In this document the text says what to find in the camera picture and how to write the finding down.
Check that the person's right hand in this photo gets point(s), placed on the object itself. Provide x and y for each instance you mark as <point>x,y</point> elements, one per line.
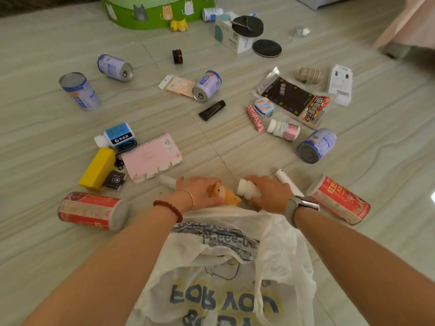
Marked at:
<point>273,196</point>

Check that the person's left hand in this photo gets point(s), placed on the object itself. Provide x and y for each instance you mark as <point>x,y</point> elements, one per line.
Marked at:
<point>195,191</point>

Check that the person's right fingers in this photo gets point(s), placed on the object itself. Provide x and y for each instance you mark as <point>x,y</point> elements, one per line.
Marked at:
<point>258,181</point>

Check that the person's left fingers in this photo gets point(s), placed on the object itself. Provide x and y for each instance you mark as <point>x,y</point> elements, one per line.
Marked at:
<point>210,185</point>

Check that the small white bottle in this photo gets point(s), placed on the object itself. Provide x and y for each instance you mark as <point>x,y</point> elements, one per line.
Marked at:
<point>247,190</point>

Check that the orange dog toy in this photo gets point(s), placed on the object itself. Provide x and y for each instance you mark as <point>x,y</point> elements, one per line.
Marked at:
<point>228,195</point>

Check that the person's left forearm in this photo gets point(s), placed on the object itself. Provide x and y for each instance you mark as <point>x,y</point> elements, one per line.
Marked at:
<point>115,264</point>

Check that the person's right forearm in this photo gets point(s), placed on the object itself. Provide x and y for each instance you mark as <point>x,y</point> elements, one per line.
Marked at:
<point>360,261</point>

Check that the long white tube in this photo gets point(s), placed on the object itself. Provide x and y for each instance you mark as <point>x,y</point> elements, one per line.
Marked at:
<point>289,183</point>

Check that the grey smartwatch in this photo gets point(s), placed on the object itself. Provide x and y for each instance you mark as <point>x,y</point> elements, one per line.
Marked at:
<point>295,207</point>

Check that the white bottle with pink label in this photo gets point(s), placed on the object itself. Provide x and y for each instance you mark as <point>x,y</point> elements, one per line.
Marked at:
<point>284,130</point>

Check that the pink spotted tube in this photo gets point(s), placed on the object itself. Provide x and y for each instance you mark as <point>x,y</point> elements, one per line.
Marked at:
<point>255,118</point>

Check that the pink spiral notebook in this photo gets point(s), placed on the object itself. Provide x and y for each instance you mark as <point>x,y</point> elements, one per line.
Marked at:
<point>151,157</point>

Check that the black tube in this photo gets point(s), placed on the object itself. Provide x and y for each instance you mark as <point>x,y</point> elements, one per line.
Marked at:
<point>212,110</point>

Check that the blue cartoon earbud case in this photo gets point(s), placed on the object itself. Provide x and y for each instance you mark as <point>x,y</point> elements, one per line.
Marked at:
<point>264,106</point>

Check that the red labelled can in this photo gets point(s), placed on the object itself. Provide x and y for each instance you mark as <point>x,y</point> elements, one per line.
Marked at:
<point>90,211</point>
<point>340,200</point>

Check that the white printed plastic bag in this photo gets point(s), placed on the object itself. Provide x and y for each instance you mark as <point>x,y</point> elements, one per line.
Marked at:
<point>231,268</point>

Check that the black and red snack packet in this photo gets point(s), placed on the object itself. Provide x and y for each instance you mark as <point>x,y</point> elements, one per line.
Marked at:
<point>292,98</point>

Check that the small black card packet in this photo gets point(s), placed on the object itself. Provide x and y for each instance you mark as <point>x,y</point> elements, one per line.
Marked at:
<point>114,180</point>

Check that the peach flat packet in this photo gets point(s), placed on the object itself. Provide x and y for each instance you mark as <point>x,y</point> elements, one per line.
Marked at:
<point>178,85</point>

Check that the yellow box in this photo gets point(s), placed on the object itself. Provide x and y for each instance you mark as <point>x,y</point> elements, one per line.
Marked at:
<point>98,169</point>

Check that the stack of beige tape rolls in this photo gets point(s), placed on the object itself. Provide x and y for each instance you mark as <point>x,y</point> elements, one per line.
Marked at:
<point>310,75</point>

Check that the white earphone package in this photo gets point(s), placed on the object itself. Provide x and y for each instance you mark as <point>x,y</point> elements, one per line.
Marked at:
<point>340,83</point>

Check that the small dark jar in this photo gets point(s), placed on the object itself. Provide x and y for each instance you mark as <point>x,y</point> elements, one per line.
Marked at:
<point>177,56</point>

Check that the black round pad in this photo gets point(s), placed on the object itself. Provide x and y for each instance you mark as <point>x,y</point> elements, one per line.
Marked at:
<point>248,26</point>
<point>267,48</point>

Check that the white tissue box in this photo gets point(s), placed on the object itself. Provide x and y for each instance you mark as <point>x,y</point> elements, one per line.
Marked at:
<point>226,35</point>

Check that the small grey and white object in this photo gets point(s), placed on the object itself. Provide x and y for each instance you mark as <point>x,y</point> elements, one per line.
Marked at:
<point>301,31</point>

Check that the yellow duck toy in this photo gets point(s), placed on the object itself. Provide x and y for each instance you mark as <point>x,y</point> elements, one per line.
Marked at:
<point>178,25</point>

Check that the small blue and white can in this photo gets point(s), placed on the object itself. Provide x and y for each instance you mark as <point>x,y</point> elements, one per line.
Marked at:
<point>211,14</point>

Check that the green box with cat print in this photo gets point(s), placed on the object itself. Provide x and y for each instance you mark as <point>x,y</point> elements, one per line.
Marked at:
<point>146,11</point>

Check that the grey furniture base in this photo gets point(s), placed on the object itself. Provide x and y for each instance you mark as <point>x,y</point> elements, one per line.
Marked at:
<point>323,0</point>

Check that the pink fabric drape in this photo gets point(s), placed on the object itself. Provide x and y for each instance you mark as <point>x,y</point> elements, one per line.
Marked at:
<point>409,20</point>

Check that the dark rug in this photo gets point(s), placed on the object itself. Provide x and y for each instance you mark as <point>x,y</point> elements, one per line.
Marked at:
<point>40,4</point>

